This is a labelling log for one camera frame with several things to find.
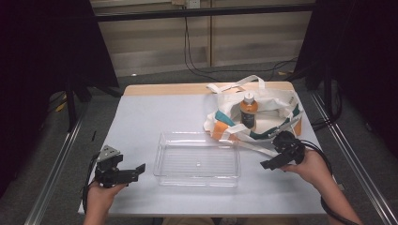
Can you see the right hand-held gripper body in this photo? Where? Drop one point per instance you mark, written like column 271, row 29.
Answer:
column 287, row 145

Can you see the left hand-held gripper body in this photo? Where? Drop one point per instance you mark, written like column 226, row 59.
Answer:
column 108, row 170

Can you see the white tote bag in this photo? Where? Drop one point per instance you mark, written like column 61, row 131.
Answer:
column 275, row 108

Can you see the orange drink bottle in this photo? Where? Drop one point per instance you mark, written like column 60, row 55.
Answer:
column 249, row 111

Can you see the clear plastic tray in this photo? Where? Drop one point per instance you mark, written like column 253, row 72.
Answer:
column 197, row 161

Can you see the person's left hand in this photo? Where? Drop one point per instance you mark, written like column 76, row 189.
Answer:
column 101, row 193

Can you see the person's right hand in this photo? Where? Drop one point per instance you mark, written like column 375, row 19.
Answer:
column 308, row 167

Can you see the black stand leg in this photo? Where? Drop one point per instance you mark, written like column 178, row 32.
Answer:
column 71, row 106

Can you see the black curtain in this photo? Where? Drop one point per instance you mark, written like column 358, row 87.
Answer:
column 40, row 62
column 359, row 62

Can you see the black horizontal bar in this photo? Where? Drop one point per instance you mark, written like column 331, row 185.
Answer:
column 203, row 12

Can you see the metal floor rail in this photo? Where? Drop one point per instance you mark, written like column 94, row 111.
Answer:
column 56, row 168
column 353, row 162

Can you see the white wall socket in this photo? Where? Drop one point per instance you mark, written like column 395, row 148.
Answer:
column 193, row 3

